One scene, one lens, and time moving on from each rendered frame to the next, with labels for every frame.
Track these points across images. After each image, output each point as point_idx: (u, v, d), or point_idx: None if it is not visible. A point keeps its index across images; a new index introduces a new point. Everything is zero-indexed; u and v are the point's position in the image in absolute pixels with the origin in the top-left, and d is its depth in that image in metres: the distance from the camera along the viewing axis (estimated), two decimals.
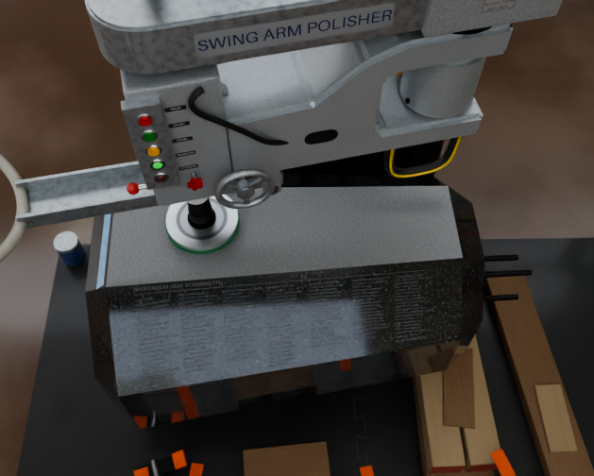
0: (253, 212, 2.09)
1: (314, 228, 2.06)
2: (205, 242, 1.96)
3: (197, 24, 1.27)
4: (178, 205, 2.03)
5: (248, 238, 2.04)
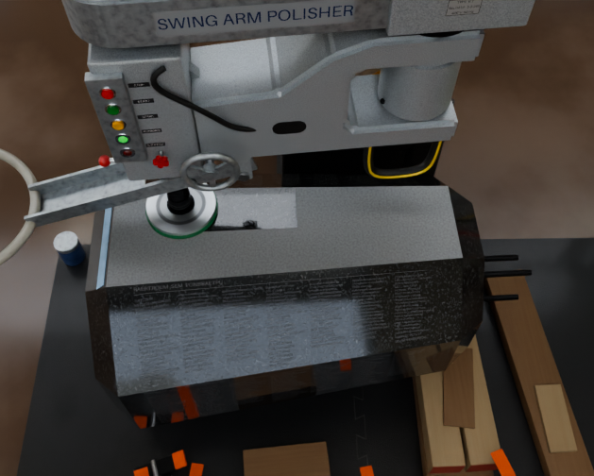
0: (253, 212, 2.09)
1: (314, 228, 2.06)
2: None
3: (156, 2, 1.30)
4: (192, 225, 2.03)
5: (248, 238, 2.04)
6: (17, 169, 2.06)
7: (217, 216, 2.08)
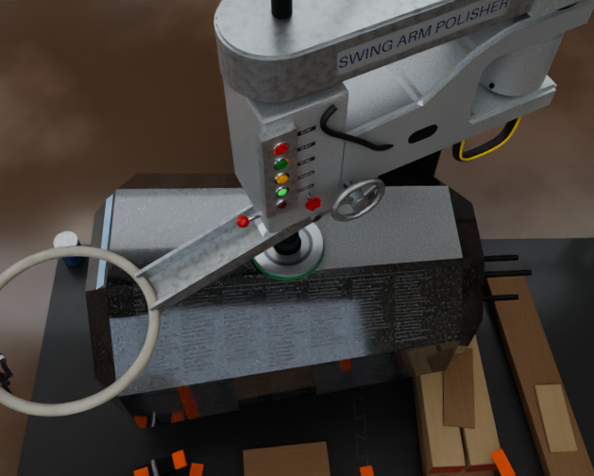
0: None
1: None
2: (312, 230, 2.02)
3: (343, 41, 1.25)
4: (280, 268, 1.95)
5: None
6: (110, 262, 1.90)
7: (217, 216, 2.08)
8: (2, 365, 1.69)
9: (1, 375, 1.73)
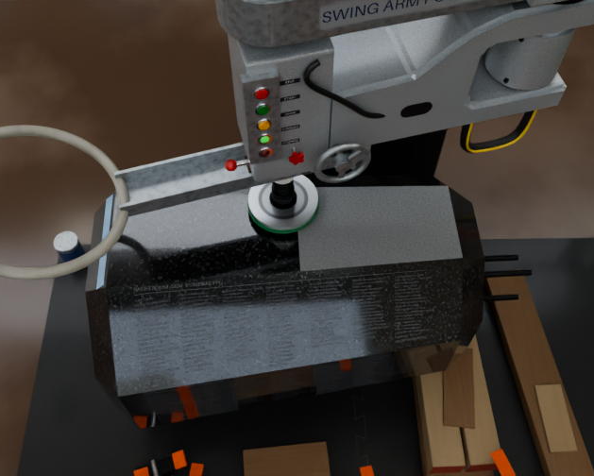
0: None
1: (314, 228, 2.06)
2: (311, 198, 2.05)
3: None
4: (263, 214, 2.02)
5: (248, 238, 2.04)
6: (93, 156, 1.89)
7: (217, 216, 2.08)
8: None
9: None
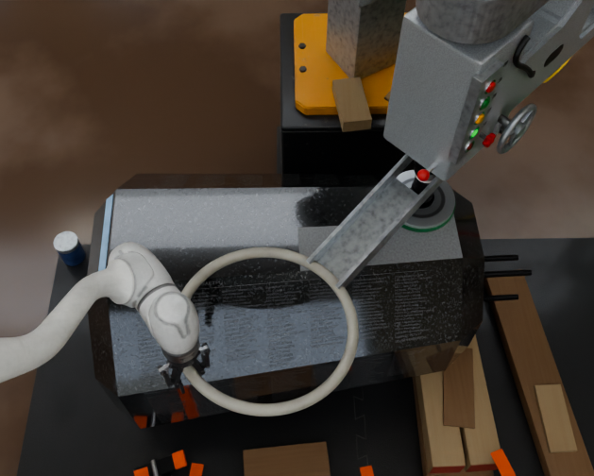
0: (253, 212, 2.09)
1: (314, 228, 2.06)
2: None
3: None
4: (443, 212, 2.05)
5: (248, 238, 2.04)
6: (275, 257, 1.90)
7: (217, 216, 2.08)
8: (205, 355, 1.69)
9: (199, 365, 1.74)
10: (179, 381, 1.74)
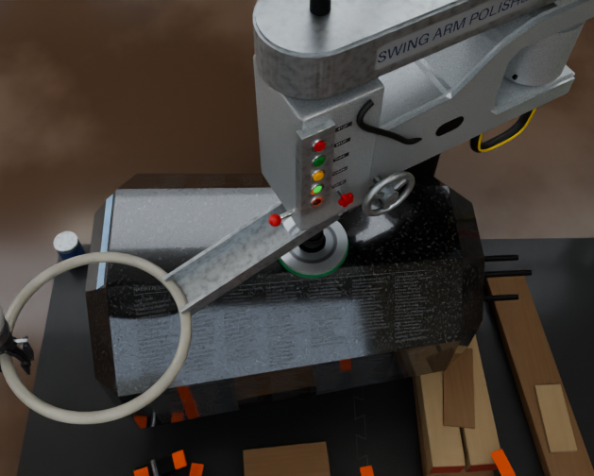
0: (253, 212, 2.09)
1: None
2: (291, 259, 1.97)
3: (383, 35, 1.26)
4: None
5: None
6: (137, 266, 1.89)
7: (217, 216, 2.08)
8: (24, 348, 1.71)
9: (23, 355, 1.76)
10: None
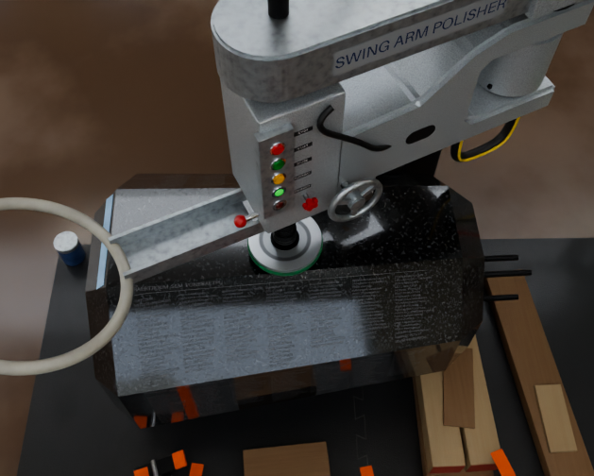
0: (253, 212, 2.09)
1: None
2: (297, 261, 1.93)
3: (339, 41, 1.25)
4: None
5: None
6: (79, 223, 1.71)
7: None
8: None
9: None
10: None
